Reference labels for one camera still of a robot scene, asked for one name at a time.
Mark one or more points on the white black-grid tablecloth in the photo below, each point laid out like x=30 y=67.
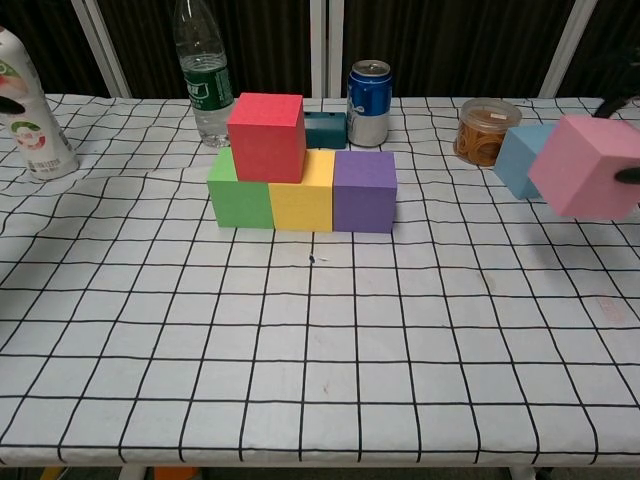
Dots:
x=320 y=350

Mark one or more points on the blue soda can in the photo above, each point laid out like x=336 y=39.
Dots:
x=369 y=105

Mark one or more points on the purple foam cube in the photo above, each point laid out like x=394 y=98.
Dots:
x=364 y=202

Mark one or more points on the slanted white frame bar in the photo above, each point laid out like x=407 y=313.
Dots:
x=100 y=45
x=567 y=50

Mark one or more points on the orange object under table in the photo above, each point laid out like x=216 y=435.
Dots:
x=175 y=474

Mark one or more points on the pink foam cube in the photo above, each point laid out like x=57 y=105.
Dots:
x=580 y=170

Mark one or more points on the upright white frame post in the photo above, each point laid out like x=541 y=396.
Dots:
x=335 y=45
x=318 y=45

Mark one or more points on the clear water bottle green label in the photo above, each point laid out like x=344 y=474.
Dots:
x=205 y=90

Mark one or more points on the yellow foam cube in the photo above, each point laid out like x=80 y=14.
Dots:
x=302 y=207

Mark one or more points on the light blue foam cube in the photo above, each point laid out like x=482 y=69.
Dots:
x=515 y=160

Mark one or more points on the white table leg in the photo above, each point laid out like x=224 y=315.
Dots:
x=134 y=474
x=522 y=474

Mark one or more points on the green foam cube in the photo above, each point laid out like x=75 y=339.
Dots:
x=240 y=205

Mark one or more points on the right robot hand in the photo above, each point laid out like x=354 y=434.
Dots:
x=627 y=176

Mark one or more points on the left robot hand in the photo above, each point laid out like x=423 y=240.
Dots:
x=11 y=106

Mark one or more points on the red foam cube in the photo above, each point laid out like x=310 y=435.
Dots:
x=265 y=145

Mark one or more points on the clear jar of rubber bands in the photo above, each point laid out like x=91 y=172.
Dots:
x=480 y=130

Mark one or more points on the dark teal plastic case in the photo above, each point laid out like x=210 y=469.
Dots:
x=326 y=131

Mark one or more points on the white drink bottle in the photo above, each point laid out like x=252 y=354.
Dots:
x=35 y=135

